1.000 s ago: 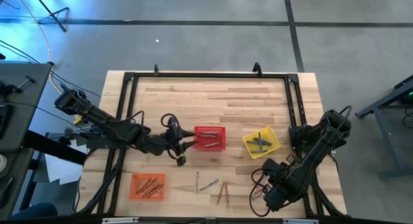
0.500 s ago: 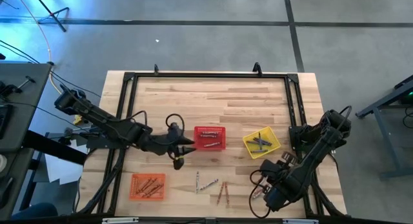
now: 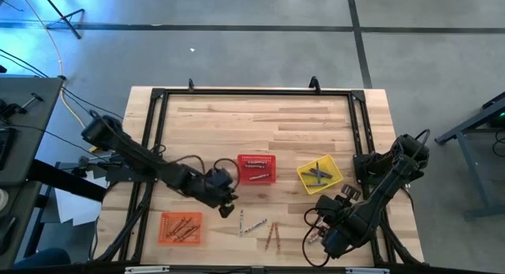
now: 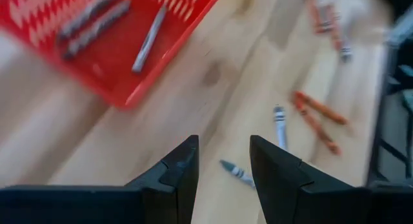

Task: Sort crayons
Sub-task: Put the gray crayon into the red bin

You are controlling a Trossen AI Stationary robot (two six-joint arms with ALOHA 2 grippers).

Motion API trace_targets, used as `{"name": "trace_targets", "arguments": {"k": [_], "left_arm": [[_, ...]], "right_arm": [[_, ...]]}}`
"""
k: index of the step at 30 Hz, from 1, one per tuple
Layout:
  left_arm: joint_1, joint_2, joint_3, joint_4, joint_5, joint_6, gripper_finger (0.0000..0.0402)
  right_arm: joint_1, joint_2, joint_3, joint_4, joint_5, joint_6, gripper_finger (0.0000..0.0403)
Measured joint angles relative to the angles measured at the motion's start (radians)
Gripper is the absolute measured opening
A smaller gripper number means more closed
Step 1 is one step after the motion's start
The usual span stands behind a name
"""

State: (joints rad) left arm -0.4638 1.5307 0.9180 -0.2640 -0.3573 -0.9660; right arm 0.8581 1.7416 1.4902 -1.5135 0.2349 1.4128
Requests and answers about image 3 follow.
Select black aluminium table frame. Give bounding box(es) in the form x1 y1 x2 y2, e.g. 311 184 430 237
116 87 399 272

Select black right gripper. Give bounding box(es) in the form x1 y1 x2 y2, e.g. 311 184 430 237
315 185 362 260

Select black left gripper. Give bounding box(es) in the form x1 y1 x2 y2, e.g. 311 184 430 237
193 169 240 220

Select cream hanging cable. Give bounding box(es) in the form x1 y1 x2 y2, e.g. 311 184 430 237
15 0 87 129

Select orange crayon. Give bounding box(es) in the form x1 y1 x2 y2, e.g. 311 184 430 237
167 218 187 238
180 226 202 243
172 216 194 235
174 224 200 241

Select red plastic basket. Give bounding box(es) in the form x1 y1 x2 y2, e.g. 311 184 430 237
236 154 277 186

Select grey desk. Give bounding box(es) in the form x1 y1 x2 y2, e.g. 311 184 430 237
0 75 65 188
0 181 43 269

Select white floor sheets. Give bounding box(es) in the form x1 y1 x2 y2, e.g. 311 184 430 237
54 169 104 227

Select grey desk frame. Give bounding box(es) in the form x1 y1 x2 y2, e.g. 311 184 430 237
433 91 505 220

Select black cable bundle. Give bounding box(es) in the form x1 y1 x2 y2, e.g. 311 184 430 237
91 182 155 264
376 220 424 266

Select black desk beam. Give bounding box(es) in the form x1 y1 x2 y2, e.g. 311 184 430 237
26 158 108 203

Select yellow plastic basket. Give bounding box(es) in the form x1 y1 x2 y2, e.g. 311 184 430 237
296 154 345 196

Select black light stand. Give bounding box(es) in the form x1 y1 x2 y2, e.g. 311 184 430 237
38 0 86 40

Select orange plastic basket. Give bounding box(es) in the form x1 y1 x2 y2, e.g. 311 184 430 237
158 211 204 246

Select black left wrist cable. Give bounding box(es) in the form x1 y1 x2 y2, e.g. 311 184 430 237
212 157 241 190

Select silver bracket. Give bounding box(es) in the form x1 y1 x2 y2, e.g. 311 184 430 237
345 267 391 274
124 265 171 274

